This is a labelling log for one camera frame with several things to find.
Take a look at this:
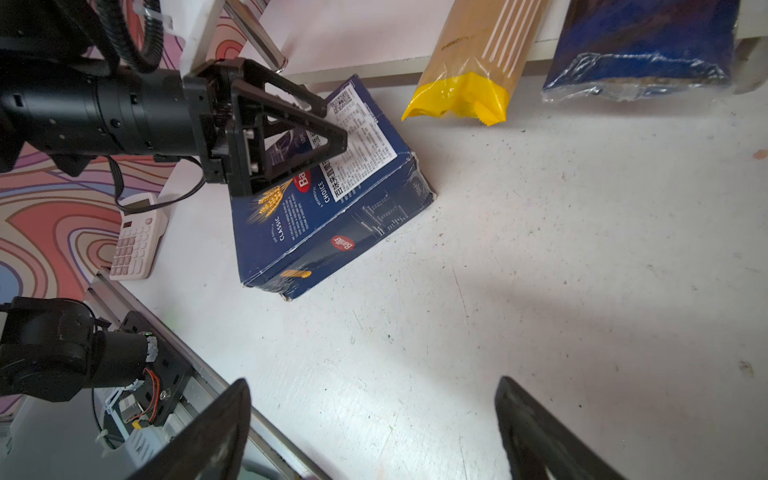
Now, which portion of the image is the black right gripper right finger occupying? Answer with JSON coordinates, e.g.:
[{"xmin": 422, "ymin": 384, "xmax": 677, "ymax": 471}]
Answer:
[{"xmin": 494, "ymin": 376, "xmax": 623, "ymax": 479}]

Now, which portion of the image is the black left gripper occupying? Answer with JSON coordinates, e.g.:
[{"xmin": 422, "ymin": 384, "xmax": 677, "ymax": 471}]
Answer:
[{"xmin": 1, "ymin": 57, "xmax": 240, "ymax": 183}]

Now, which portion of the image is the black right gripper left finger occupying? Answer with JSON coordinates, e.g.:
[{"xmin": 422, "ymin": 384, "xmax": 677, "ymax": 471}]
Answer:
[{"xmin": 131, "ymin": 379, "xmax": 251, "ymax": 480}]

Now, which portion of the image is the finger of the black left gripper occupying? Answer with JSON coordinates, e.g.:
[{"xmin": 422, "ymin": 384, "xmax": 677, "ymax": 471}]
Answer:
[{"xmin": 227, "ymin": 59, "xmax": 348, "ymax": 197}]

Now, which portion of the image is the dark blue Barilla pasta box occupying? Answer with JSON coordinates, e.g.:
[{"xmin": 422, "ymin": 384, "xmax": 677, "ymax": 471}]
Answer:
[{"xmin": 231, "ymin": 76, "xmax": 435, "ymax": 300}]

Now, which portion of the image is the yellow Pastatime spaghetti pack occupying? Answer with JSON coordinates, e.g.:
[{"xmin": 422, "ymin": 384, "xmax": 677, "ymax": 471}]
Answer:
[{"xmin": 402, "ymin": 0, "xmax": 550, "ymax": 126}]

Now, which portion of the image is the clear blue spaghetti pack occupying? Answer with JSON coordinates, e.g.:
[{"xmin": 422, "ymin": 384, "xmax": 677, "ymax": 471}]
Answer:
[{"xmin": 542, "ymin": 0, "xmax": 740, "ymax": 103}]

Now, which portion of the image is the white calculator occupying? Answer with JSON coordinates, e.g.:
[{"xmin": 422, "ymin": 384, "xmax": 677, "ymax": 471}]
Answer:
[{"xmin": 109, "ymin": 209, "xmax": 168, "ymax": 281}]

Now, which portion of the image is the white two-tier shelf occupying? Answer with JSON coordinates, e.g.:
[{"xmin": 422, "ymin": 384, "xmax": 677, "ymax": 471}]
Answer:
[{"xmin": 179, "ymin": 0, "xmax": 768, "ymax": 94}]

